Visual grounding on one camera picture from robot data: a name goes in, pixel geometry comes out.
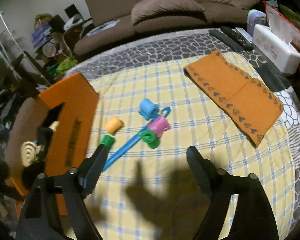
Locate cream spiral paddle brush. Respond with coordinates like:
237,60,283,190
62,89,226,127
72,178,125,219
21,121,59,167

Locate small green hair roller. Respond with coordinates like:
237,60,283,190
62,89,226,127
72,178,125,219
100,134,115,150

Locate orange cloth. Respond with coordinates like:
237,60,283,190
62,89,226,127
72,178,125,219
183,50,284,147

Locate blue plastic hair clip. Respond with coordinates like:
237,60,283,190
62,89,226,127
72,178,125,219
102,107,171,172

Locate orange hair roller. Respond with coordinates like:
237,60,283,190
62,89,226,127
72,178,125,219
103,116,124,135

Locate magenta hair roller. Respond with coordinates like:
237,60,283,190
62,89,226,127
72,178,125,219
148,115,170,138

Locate blue hair roller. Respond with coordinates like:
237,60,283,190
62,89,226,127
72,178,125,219
138,98,158,120

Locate orange cardboard box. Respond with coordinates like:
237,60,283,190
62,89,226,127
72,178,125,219
5,73,100,217

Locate green bag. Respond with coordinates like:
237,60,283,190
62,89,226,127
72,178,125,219
46,57,78,77

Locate round tin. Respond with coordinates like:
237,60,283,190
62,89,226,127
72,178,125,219
42,40,59,58

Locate yellow plaid tablecloth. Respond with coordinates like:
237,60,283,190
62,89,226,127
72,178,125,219
77,57,295,239

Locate white tissue box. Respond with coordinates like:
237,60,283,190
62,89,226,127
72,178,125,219
252,24,300,74

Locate black remote control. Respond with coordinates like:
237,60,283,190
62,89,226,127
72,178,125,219
220,27,254,51
208,29,244,52

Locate white lamp device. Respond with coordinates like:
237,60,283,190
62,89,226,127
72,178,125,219
63,14,83,31

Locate papers on sofa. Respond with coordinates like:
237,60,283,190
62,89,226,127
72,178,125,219
86,20,120,36

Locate grey pebble pattern cloth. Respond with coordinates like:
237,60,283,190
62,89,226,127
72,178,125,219
66,29,300,234

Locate purple container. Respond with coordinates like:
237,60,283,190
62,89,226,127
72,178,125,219
247,9,267,36

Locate brown sofa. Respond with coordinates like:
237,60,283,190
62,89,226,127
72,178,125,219
73,0,266,56

